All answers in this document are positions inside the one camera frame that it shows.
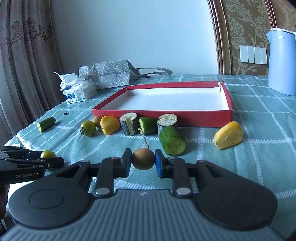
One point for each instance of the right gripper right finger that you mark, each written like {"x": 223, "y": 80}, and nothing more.
{"x": 176, "y": 169}

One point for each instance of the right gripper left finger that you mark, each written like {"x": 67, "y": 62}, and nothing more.
{"x": 108, "y": 170}

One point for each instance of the green cucumber chunk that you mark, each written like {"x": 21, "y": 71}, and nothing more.
{"x": 172, "y": 141}

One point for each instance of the green tomato round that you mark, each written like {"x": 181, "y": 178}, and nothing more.
{"x": 47, "y": 154}

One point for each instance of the brown longan with stem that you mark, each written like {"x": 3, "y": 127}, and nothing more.
{"x": 143, "y": 158}

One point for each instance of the yellow jackfruit piece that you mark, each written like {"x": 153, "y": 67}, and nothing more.
{"x": 229, "y": 135}
{"x": 109, "y": 124}

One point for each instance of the green tomato with calyx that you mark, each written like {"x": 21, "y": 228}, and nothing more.
{"x": 87, "y": 128}

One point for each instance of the dark sugarcane chunk whole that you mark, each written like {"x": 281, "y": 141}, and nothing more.
{"x": 165, "y": 120}

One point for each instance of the small green cucumber slice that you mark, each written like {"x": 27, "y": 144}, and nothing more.
{"x": 147, "y": 125}

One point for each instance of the dark sugarcane chunk bitten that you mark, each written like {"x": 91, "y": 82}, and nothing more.
{"x": 130, "y": 124}

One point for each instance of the brown longan without stem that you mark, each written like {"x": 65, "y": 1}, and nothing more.
{"x": 96, "y": 120}

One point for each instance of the cucumber end piece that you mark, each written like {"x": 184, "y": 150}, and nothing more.
{"x": 46, "y": 124}

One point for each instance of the red shallow cardboard tray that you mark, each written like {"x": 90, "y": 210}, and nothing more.
{"x": 196, "y": 104}

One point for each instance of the brown patterned curtain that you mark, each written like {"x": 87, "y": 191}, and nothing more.
{"x": 29, "y": 60}

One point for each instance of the white tissue pack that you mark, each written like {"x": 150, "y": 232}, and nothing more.
{"x": 75, "y": 88}

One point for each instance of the teal plaid tablecloth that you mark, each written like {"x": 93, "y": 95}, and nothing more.
{"x": 266, "y": 155}

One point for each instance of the grey patterned gift bag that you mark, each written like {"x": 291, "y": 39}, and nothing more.
{"x": 118, "y": 73}

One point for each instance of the light blue electric kettle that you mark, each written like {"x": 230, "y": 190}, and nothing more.
{"x": 281, "y": 67}

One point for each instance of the white wall switch panel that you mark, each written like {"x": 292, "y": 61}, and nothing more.
{"x": 254, "y": 55}

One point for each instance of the gold ornate wall frame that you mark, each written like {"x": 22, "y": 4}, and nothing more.
{"x": 245, "y": 23}

